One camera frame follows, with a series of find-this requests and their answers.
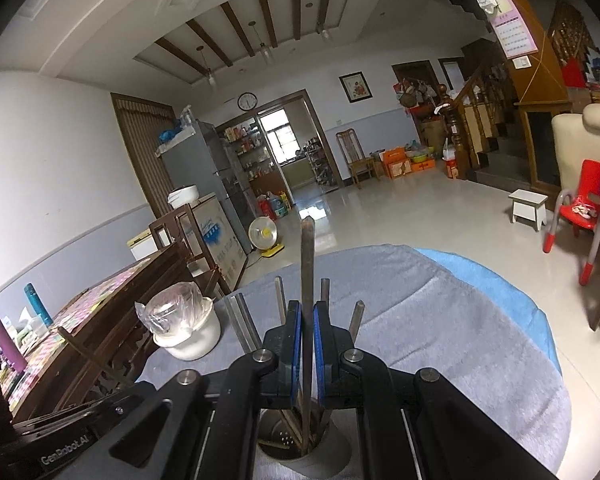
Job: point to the grey towel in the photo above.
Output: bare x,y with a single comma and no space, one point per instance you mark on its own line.
430,335

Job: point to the dark wooden chair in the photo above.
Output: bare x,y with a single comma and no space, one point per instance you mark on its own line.
172,213

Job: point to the red plastic child chair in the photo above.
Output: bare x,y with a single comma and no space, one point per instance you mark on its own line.
587,175

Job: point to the pink wall calendar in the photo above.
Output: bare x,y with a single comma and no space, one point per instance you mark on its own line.
512,30

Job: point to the bunch of dark chopsticks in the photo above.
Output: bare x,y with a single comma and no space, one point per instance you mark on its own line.
280,300

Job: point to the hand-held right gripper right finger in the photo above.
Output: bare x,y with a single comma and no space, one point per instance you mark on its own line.
322,360

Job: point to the pendant ceiling lamp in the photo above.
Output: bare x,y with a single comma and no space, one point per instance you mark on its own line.
210,79
265,53
324,31

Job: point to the long dark metal chopstick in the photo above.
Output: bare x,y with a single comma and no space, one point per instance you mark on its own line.
307,260

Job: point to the wooden display shelf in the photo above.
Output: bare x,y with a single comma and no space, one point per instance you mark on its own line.
570,35

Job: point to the white wall switch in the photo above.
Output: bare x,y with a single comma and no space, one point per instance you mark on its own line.
521,62

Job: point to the blue table cover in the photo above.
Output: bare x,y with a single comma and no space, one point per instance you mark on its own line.
505,300

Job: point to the orange cardboard box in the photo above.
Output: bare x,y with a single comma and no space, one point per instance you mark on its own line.
397,165

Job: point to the colourful patterned table mat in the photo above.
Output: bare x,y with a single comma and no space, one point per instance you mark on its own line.
105,295

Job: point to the kitchen window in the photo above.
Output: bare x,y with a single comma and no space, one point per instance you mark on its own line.
280,135

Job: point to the white plastic shopping bag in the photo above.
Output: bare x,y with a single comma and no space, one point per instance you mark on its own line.
449,151

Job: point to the round wall clock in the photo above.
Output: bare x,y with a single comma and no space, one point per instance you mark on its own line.
247,101

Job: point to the framed wall picture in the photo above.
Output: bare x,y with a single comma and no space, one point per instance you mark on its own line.
356,88

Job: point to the blue water jug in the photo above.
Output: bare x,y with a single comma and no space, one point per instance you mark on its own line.
281,205

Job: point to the cluttered hanging rack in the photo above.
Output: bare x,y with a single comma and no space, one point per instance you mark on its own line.
420,95

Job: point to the white chest freezer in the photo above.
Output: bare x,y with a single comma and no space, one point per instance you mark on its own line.
222,250

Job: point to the small white stool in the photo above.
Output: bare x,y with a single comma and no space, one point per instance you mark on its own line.
527,205

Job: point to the pale grey chopstick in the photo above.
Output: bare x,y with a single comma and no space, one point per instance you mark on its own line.
250,317
240,322

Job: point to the wooden staircase railing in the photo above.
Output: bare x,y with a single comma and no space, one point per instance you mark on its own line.
456,130

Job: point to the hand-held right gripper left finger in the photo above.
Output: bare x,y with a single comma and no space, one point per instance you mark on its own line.
293,360

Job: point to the purple bottle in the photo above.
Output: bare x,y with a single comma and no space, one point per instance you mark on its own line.
11,347

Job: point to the teal bottle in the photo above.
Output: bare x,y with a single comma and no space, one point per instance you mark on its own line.
37,305

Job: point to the grey refrigerator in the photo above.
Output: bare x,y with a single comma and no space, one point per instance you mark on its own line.
200,160

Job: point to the brown wooden dining chair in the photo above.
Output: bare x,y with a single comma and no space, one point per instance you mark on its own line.
349,147

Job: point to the small yellow fan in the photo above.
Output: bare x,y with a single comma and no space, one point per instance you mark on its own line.
265,235

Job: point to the pantry shelf with bottles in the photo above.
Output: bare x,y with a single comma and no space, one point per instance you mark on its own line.
247,150

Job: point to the brown slatted door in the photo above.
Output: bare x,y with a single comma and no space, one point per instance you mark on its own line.
145,155

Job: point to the grey metal cup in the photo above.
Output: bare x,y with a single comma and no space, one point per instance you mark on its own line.
310,467

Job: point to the carved wooden table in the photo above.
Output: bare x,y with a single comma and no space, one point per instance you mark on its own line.
95,357

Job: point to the beige armchair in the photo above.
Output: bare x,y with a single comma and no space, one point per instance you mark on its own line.
570,140

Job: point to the orange wooden partition cabinet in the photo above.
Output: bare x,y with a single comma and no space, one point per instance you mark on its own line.
530,85

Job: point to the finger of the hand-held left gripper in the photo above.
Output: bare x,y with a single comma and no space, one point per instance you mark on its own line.
80,415

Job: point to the white ceramic pot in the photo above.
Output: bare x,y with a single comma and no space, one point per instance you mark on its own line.
195,340

